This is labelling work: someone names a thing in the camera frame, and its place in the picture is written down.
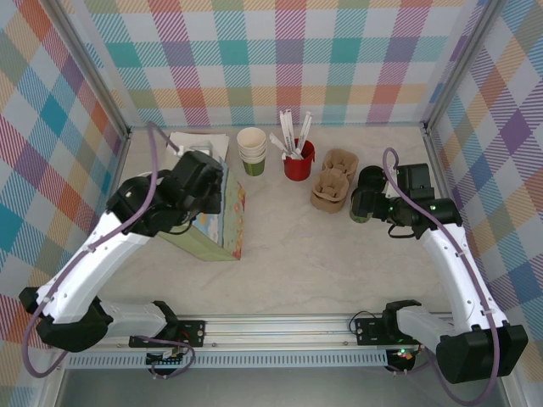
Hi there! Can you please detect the printed paper bag with handles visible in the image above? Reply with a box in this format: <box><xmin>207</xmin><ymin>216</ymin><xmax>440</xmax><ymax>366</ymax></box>
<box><xmin>159</xmin><ymin>154</ymin><xmax>248</xmax><ymax>265</ymax></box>

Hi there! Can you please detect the white napkin stack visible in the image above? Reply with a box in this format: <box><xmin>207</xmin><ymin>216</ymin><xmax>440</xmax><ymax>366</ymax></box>
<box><xmin>169</xmin><ymin>131</ymin><xmax>231</xmax><ymax>160</ymax></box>

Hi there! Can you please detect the red plastic cup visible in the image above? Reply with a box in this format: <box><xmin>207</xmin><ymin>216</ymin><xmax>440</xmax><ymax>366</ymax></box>
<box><xmin>283</xmin><ymin>138</ymin><xmax>316</xmax><ymax>181</ymax></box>

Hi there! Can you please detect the control board with lights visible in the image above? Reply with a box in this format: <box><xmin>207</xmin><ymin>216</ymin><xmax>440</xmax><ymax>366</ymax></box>
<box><xmin>386</xmin><ymin>347</ymin><xmax>416</xmax><ymax>371</ymax></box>

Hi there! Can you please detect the small black control board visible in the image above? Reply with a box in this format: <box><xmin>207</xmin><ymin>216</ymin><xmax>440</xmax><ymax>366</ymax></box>
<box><xmin>146</xmin><ymin>348</ymin><xmax>190</xmax><ymax>366</ymax></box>

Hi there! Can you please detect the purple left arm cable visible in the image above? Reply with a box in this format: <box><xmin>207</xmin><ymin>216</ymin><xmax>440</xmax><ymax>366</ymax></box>
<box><xmin>23</xmin><ymin>120</ymin><xmax>199</xmax><ymax>381</ymax></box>

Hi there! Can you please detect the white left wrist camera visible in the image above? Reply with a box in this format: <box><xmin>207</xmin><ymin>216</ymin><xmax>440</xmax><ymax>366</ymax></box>
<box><xmin>176</xmin><ymin>141</ymin><xmax>214</xmax><ymax>159</ymax></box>

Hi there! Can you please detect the aluminium table side rail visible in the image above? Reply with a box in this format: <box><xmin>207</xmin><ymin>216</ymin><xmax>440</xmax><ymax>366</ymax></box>
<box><xmin>72</xmin><ymin>130</ymin><xmax>132</xmax><ymax>319</ymax></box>
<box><xmin>423</xmin><ymin>125</ymin><xmax>487</xmax><ymax>315</ymax></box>

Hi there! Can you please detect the aluminium frame post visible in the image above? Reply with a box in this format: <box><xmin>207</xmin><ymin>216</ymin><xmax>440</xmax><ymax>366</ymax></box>
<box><xmin>423</xmin><ymin>0</ymin><xmax>507</xmax><ymax>133</ymax></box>
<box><xmin>53</xmin><ymin>0</ymin><xmax>132</xmax><ymax>143</ymax></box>

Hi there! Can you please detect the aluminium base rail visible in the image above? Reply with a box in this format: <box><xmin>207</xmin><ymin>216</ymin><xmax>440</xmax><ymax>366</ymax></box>
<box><xmin>47</xmin><ymin>312</ymin><xmax>515</xmax><ymax>352</ymax></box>

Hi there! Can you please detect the slotted grey cable duct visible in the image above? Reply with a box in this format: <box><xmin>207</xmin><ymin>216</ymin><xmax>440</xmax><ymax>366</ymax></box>
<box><xmin>66</xmin><ymin>354</ymin><xmax>390</xmax><ymax>370</ymax></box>

